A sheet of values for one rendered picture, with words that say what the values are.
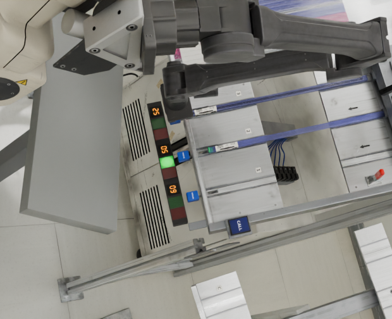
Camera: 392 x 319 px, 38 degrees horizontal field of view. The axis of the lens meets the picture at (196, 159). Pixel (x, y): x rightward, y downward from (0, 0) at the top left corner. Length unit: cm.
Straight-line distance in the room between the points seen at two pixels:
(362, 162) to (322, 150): 67
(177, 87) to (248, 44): 44
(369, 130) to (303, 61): 48
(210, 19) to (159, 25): 8
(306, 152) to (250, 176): 66
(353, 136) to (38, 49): 88
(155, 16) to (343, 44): 37
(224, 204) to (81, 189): 37
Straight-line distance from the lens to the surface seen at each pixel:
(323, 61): 117
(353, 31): 106
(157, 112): 155
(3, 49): 108
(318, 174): 215
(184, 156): 149
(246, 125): 154
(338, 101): 161
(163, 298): 227
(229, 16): 84
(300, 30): 95
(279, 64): 119
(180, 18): 81
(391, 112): 160
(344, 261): 335
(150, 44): 77
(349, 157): 157
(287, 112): 213
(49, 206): 133
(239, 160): 151
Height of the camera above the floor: 170
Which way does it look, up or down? 41 degrees down
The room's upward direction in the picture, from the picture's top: 64 degrees clockwise
